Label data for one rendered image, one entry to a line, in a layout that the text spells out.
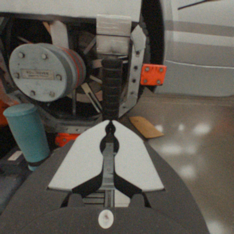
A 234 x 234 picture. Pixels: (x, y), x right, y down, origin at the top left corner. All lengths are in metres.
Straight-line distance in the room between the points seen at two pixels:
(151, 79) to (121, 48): 0.26
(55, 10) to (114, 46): 0.11
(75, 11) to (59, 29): 0.22
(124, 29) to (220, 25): 0.57
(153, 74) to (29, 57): 0.36
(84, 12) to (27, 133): 0.37
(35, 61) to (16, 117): 0.19
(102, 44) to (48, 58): 0.15
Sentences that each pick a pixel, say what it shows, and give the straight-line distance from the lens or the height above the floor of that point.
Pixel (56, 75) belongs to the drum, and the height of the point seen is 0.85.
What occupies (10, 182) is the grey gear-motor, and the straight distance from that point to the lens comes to 0.70.
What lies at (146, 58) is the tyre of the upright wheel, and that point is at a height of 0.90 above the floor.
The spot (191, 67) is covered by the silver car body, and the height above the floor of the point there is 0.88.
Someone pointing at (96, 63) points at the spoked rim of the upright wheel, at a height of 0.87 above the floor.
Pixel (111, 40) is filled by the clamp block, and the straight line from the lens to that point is 0.20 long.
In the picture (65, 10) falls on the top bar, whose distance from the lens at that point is 0.25.
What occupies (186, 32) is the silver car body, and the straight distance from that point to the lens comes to 0.65.
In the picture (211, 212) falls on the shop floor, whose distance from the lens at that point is 1.20.
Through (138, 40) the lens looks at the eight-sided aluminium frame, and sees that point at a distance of 0.42.
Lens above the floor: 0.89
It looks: 28 degrees down
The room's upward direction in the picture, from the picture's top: 4 degrees clockwise
